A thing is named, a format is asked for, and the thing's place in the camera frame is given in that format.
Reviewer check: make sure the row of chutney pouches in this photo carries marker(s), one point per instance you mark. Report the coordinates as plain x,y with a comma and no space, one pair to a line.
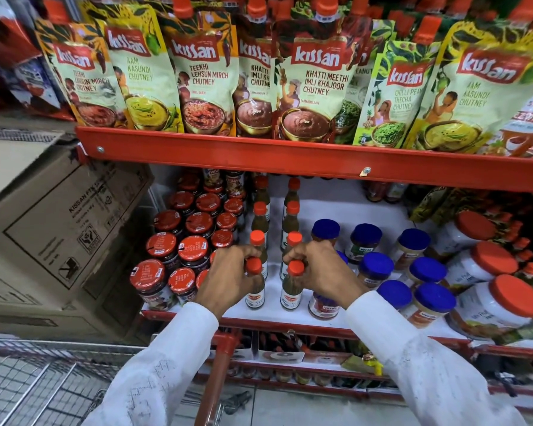
311,79

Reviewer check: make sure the person's left forearm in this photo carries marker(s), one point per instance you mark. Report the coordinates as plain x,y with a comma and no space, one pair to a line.
160,372

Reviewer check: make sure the group of small orange-cap bottles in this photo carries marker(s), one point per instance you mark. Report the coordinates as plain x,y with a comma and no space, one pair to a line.
522,248

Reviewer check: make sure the white shelf board red edge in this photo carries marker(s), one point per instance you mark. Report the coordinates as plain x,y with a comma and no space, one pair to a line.
337,204

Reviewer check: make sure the white jar orange lid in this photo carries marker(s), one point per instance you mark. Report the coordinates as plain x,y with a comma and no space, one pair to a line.
502,306
468,230
484,263

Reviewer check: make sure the stack of red snack packets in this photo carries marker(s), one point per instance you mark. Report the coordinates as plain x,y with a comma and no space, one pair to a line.
13,53

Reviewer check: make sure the group of blue-lid jars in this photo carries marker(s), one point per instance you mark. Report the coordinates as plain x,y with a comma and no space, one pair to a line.
419,297

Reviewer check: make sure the person's left hand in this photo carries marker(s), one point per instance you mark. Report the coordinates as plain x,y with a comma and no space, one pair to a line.
220,281

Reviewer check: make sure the row of dark bottles and jars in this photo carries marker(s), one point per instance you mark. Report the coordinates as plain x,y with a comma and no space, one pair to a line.
288,350

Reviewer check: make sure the red metal shelf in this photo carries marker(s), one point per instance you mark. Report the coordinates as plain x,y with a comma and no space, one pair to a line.
293,157

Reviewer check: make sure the red white sauce pouch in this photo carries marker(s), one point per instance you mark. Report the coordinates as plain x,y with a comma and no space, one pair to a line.
526,128

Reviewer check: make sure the green sauce bottle red cap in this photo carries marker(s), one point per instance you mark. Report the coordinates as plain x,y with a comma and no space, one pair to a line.
291,290
255,295

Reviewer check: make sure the flat brown cardboard box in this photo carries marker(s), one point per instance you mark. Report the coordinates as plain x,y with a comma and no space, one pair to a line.
35,306

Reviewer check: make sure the person's right fingers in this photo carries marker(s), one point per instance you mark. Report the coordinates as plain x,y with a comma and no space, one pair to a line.
298,252

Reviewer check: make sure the yellow green leaf-print pouch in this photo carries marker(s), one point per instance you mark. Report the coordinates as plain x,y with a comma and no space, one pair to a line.
431,206

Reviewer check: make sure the person's left fingers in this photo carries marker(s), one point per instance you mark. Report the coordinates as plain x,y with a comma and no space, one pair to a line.
242,251

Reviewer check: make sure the person's right hand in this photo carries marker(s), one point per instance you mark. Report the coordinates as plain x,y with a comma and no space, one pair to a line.
326,272

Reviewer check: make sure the rows of green sauce bottles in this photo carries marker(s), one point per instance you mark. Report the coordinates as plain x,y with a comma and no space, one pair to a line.
289,221

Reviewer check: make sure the small glass bottle pair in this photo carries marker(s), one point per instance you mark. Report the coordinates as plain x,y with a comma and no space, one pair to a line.
385,192

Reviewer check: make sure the person's right forearm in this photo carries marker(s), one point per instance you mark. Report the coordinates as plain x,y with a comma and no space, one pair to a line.
426,372

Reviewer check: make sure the cluster of red-lid dark jars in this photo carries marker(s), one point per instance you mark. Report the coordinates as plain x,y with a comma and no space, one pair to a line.
191,246

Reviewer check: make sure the tilted brown cardboard box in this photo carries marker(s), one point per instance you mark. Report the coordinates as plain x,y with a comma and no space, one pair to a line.
66,217

